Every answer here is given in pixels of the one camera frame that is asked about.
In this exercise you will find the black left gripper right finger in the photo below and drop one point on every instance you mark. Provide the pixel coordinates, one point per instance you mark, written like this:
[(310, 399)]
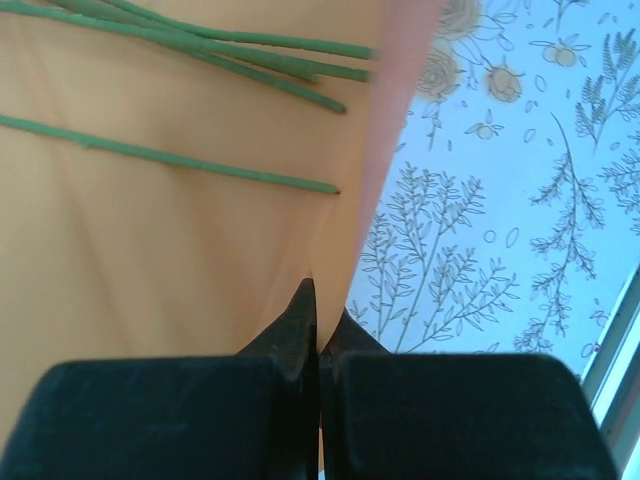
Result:
[(450, 425)]

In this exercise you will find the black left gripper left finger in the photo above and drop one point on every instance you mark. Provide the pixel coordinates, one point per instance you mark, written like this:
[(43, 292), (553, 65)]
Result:
[(175, 425)]

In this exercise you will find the orange wrapping paper sheet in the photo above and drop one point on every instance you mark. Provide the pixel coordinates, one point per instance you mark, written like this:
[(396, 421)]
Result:
[(150, 250)]

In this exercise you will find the mint fake flower stem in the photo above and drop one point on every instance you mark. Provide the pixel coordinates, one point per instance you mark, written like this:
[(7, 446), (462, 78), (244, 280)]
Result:
[(200, 164)]

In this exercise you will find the pink fake flower stem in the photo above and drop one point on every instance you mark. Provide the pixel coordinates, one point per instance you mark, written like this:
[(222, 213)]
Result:
[(325, 69), (310, 95)]

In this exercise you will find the peach fake flower stem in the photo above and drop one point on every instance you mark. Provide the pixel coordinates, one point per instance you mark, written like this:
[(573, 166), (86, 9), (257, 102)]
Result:
[(300, 44)]

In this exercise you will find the floral table cloth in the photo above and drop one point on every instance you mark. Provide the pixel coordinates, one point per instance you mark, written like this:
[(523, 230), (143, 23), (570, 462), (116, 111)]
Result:
[(500, 200)]

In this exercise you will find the aluminium table rail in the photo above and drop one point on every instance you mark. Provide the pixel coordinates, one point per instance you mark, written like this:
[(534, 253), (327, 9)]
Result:
[(620, 360)]

